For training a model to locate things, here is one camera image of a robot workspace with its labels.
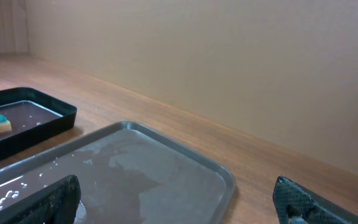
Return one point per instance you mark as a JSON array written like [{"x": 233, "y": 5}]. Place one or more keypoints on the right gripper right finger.
[{"x": 297, "y": 204}]

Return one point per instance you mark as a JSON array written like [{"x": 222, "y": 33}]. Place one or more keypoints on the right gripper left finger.
[{"x": 55, "y": 204}]

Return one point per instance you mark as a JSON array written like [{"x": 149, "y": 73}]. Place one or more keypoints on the large brown serving tray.
[{"x": 127, "y": 173}]

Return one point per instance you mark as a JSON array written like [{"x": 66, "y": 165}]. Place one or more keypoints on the small black tray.
[{"x": 34, "y": 117}]

